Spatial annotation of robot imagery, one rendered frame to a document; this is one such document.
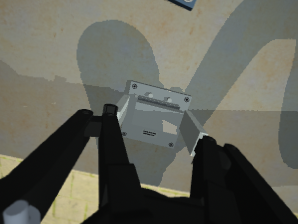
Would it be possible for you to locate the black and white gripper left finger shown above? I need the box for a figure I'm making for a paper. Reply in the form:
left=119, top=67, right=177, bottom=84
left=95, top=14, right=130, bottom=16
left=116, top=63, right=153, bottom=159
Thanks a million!
left=0, top=94, right=157, bottom=224

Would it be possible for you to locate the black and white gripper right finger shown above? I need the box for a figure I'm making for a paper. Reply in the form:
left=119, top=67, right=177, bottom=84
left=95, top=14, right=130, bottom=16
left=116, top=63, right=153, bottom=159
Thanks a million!
left=179, top=110, right=298, bottom=224

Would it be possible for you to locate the grey rectangular block with slot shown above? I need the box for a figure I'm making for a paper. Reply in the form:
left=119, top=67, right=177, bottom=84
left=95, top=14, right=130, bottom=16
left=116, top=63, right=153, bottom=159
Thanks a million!
left=131, top=95, right=184, bottom=135

